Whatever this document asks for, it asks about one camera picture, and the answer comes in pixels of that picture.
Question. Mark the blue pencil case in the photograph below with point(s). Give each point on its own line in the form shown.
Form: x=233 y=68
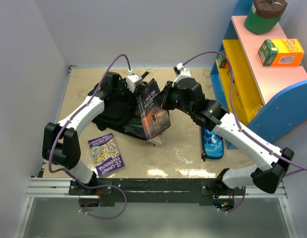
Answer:
x=212 y=145

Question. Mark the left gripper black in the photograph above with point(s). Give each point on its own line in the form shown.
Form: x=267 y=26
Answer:
x=130 y=94

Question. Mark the small green box shelf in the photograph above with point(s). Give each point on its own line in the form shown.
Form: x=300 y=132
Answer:
x=222 y=62
x=231 y=75

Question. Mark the small green box lower shelf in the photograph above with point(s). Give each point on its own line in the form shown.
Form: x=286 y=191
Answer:
x=231 y=75

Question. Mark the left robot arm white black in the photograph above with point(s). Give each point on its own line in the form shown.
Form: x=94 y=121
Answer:
x=61 y=146

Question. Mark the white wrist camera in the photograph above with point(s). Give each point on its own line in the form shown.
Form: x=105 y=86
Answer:
x=132 y=81
x=181 y=73

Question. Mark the green brown cylinder container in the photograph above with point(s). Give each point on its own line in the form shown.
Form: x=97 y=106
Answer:
x=264 y=15

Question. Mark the aluminium rail frame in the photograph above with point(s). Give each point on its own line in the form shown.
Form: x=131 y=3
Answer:
x=112 y=104

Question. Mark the small green box upper shelf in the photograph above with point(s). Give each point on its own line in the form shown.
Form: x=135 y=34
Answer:
x=222 y=62

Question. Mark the green 104-storey treehouse book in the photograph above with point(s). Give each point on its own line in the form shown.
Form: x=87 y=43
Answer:
x=136 y=121

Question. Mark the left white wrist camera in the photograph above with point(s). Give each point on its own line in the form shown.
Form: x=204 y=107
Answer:
x=132 y=81

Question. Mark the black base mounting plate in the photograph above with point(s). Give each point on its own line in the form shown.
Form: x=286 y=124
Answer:
x=201 y=191

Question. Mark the orange green crayon box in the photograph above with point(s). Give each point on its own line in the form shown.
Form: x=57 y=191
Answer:
x=281 y=52

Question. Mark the purple 52-storey treehouse book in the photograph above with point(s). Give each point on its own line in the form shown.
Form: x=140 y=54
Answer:
x=106 y=155

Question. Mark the tale of two cities book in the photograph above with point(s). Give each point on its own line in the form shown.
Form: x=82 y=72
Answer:
x=155 y=119

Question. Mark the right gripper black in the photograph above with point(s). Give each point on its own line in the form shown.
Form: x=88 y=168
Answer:
x=168 y=90

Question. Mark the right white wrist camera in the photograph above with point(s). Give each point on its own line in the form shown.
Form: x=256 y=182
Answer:
x=181 y=73

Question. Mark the black student backpack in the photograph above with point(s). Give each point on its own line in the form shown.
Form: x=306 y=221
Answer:
x=120 y=109

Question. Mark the colourful wooden shelf unit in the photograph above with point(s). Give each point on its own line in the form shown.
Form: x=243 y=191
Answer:
x=271 y=101

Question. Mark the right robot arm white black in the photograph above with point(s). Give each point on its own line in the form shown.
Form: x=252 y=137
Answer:
x=271 y=162

